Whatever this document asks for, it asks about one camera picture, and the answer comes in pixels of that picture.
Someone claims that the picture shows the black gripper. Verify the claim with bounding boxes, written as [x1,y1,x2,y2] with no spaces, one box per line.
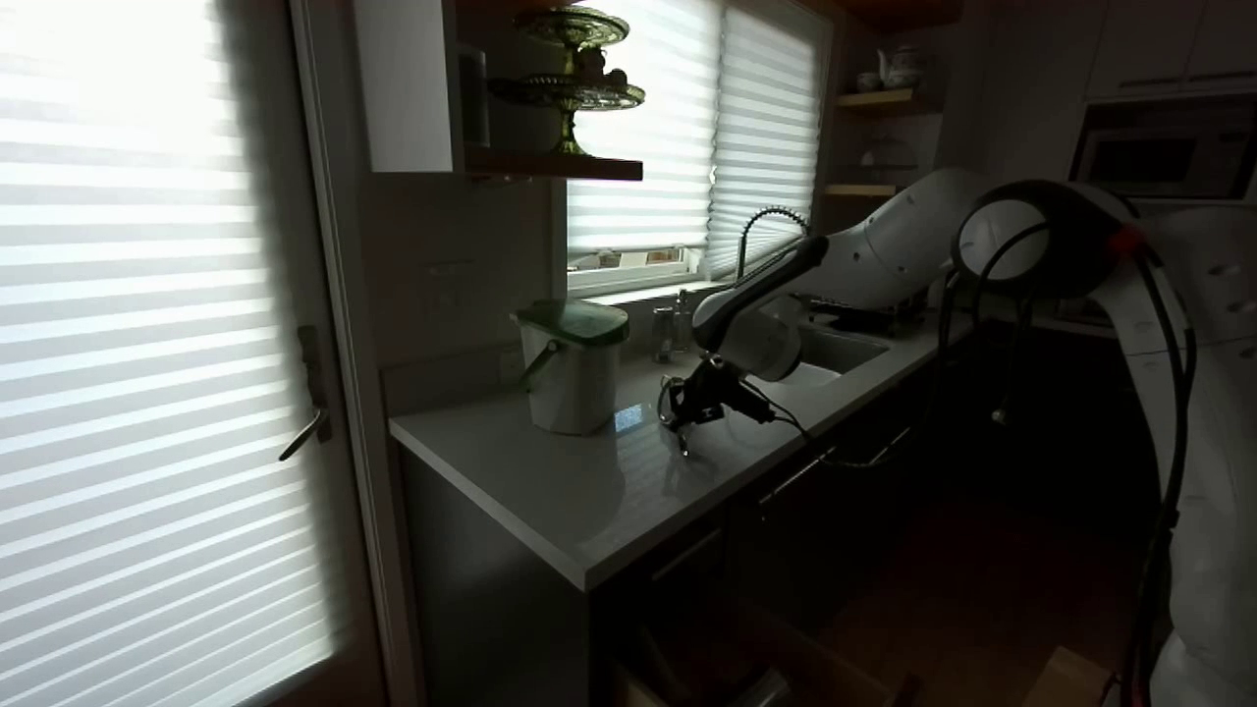
[658,352,777,463]

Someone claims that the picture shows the curved kitchen faucet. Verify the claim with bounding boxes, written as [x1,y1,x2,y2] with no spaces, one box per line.
[733,206,819,288]

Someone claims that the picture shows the white window blind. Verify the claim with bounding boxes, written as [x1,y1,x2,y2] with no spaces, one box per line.
[561,0,727,261]
[702,4,822,283]

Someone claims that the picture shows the green glass tiered stand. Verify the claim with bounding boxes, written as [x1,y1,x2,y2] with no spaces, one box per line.
[485,4,649,161]

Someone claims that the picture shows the wooden corner shelf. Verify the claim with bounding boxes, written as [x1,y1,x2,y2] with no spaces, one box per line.
[822,79,953,206]

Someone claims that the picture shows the large white door blind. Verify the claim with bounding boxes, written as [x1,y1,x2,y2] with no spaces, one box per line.
[0,0,348,707]

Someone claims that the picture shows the built-in microwave oven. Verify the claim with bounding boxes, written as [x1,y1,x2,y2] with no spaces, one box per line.
[1066,92,1257,208]

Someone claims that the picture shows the dark wooden wall shelf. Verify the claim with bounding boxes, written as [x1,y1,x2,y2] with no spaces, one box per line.
[464,151,649,185]

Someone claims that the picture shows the metal door lever handle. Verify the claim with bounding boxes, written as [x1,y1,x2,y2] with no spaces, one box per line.
[274,322,335,467]

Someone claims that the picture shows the white wall cabinet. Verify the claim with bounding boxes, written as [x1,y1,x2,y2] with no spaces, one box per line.
[349,0,464,182]

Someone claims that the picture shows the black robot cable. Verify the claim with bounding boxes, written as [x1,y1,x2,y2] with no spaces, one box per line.
[1106,226,1201,707]

